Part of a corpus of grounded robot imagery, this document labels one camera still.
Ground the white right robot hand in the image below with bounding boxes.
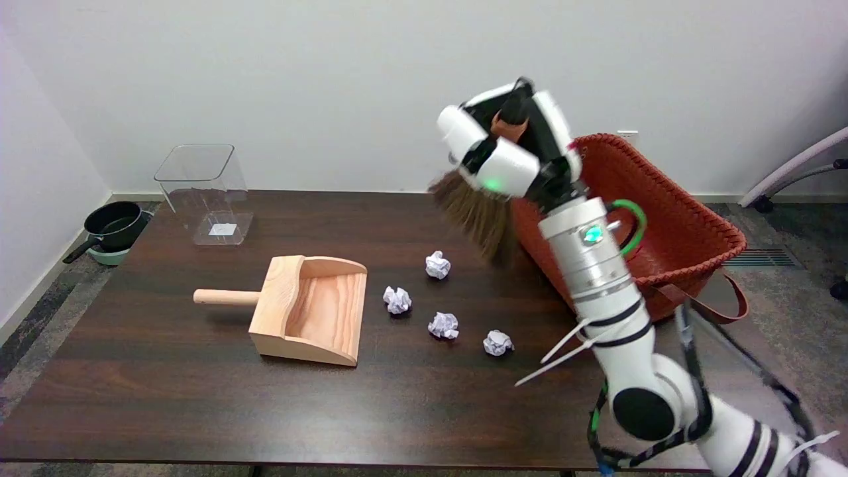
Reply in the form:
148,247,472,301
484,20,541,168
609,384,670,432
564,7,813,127
437,78,588,214

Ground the brown straw hand broom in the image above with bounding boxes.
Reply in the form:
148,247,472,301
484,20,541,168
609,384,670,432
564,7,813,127
429,93,531,269

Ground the white paper ball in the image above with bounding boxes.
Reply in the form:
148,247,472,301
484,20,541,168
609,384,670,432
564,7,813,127
483,329,515,357
425,250,452,280
383,286,413,315
428,311,460,341

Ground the wooden dustpan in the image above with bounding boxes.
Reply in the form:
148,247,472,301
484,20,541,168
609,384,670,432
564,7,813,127
193,255,368,367

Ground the red woven basket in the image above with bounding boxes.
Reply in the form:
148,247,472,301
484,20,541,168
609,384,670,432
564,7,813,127
510,133,749,325

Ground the floor vent grille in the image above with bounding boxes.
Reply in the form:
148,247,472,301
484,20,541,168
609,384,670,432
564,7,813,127
721,248,796,268

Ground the clear plastic container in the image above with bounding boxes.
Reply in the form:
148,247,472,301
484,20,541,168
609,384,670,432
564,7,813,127
154,144,254,246

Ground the black frying pan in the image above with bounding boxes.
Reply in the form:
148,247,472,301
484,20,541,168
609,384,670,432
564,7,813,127
63,201,148,264

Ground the teal pot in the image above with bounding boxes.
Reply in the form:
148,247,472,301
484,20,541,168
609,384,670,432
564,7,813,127
87,211,154,266

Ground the green robot cable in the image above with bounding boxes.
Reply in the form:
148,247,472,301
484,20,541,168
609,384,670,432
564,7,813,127
609,199,647,258

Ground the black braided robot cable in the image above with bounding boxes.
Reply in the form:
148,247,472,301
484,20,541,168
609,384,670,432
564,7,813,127
586,301,819,474

